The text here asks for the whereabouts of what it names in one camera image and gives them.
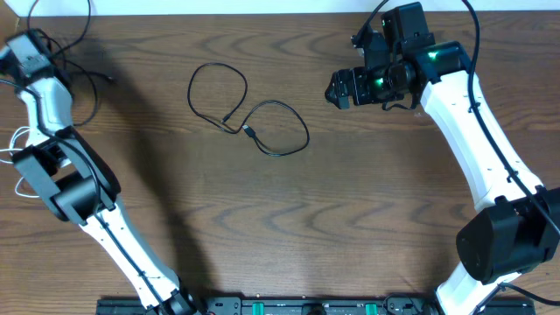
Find white usb cable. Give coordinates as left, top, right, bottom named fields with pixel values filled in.
left=0, top=126, right=40, bottom=199

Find thick black usb cable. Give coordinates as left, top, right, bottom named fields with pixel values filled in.
left=186, top=62, right=311, bottom=158

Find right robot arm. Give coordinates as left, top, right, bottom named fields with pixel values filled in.
left=325, top=2, right=559, bottom=314

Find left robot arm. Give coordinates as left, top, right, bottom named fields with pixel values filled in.
left=1, top=29, right=207, bottom=314

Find black cable barrel plug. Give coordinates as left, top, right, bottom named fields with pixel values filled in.
left=43, top=34, right=116, bottom=128

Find thin black cable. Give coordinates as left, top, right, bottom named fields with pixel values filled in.
left=26, top=0, right=93, bottom=62

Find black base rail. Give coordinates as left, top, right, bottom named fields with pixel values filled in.
left=94, top=295, right=536, bottom=315

